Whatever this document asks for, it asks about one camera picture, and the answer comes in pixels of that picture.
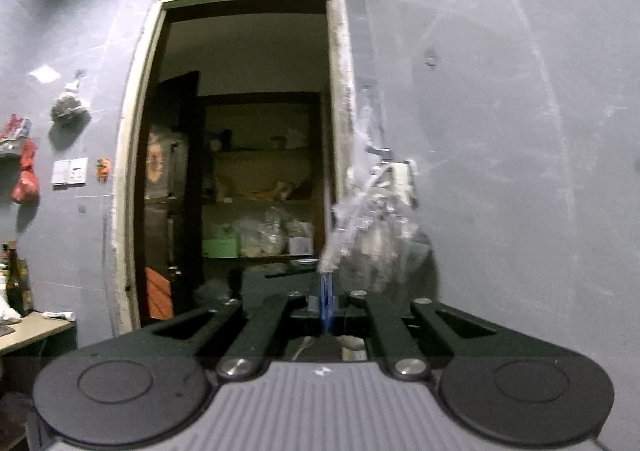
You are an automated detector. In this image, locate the green box on shelf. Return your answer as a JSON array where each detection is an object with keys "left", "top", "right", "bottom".
[{"left": 202, "top": 237, "right": 240, "bottom": 259}]

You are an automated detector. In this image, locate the white box on shelf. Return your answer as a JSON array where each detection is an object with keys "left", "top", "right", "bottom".
[{"left": 288, "top": 237, "right": 314, "bottom": 257}]

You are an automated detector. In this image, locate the clear plastic bag of scraps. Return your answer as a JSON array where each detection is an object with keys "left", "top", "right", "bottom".
[{"left": 318, "top": 91, "right": 432, "bottom": 294}]

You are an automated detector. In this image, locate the dark glass bottle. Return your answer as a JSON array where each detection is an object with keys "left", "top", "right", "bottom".
[{"left": 4, "top": 241, "right": 34, "bottom": 317}]

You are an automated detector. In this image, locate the white cloth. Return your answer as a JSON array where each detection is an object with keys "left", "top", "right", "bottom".
[{"left": 0, "top": 299, "right": 22, "bottom": 325}]

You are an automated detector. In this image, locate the red plastic bag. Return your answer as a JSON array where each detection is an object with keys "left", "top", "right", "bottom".
[{"left": 11, "top": 139, "right": 40, "bottom": 205}]

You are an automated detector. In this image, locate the orange wall hook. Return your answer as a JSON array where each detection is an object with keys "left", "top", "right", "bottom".
[{"left": 96, "top": 157, "right": 111, "bottom": 182}]

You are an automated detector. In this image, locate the white wall switch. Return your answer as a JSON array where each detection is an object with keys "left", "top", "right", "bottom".
[{"left": 51, "top": 157, "right": 88, "bottom": 188}]

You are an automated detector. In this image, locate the grey bag on wall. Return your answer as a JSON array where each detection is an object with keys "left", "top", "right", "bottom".
[{"left": 50, "top": 70, "right": 88, "bottom": 126}]

